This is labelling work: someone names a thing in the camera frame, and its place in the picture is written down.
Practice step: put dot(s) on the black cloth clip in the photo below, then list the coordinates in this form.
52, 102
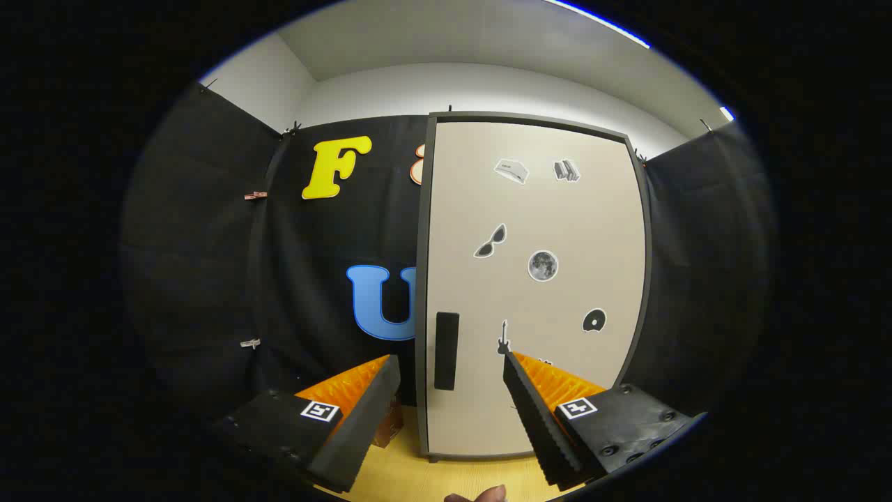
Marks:
640, 157
706, 125
293, 128

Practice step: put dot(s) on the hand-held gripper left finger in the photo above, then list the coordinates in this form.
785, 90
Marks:
362, 425

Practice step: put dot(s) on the brown cloth clip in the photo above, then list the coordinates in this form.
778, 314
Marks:
256, 196

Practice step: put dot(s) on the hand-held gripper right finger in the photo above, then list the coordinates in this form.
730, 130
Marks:
536, 425

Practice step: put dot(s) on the black backdrop cloth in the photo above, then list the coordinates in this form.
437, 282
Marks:
209, 279

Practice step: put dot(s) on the grey cabinet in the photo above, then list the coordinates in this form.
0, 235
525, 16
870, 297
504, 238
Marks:
421, 279

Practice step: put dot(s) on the white cloth clip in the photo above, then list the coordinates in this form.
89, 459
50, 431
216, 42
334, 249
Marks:
250, 343

